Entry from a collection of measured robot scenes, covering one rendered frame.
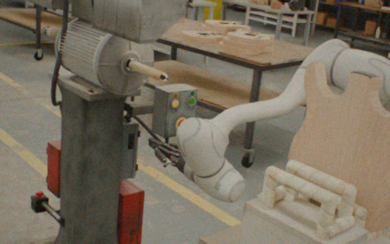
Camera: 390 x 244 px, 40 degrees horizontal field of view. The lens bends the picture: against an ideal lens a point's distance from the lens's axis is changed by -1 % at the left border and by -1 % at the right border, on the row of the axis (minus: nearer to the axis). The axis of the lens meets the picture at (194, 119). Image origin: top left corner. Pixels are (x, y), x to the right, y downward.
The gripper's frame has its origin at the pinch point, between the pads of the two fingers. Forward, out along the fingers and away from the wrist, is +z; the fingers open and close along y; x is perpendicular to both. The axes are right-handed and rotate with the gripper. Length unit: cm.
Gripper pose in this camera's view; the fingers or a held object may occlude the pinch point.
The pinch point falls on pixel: (156, 144)
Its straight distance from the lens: 189.2
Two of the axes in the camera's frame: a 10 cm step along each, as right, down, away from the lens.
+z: -6.3, -3.0, 7.1
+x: -0.2, -9.2, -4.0
